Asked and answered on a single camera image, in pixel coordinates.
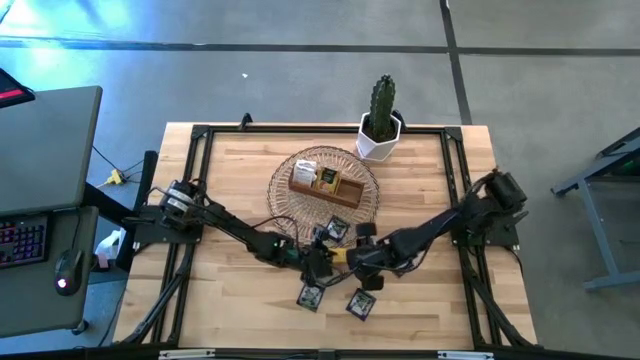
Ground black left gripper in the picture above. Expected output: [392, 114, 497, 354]
[292, 223, 337, 289]

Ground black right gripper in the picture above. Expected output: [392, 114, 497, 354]
[344, 222, 401, 293]

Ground black silver foil tea packet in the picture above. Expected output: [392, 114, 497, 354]
[296, 283, 326, 314]
[326, 215, 350, 244]
[345, 287, 378, 322]

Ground brown wooden tea box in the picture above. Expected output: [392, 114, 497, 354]
[288, 167, 366, 210]

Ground round woven placemat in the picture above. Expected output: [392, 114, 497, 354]
[266, 145, 381, 245]

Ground white planter pot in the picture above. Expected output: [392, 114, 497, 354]
[355, 112, 403, 163]

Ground green cactus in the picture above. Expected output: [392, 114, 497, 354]
[368, 73, 397, 144]

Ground black desk leg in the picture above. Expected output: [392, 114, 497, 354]
[133, 149, 160, 216]

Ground black computer mouse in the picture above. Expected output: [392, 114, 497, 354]
[53, 248, 86, 298]

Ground gray desk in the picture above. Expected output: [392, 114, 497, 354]
[0, 205, 100, 339]
[0, 85, 104, 217]

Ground backlit computer keyboard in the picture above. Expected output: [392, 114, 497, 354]
[0, 213, 50, 270]

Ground black device red stripe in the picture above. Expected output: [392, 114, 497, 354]
[0, 66, 37, 110]

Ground black aluminium table frame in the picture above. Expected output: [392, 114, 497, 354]
[119, 123, 536, 351]

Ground white metal bracket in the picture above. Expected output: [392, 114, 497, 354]
[437, 350, 495, 360]
[158, 349, 217, 360]

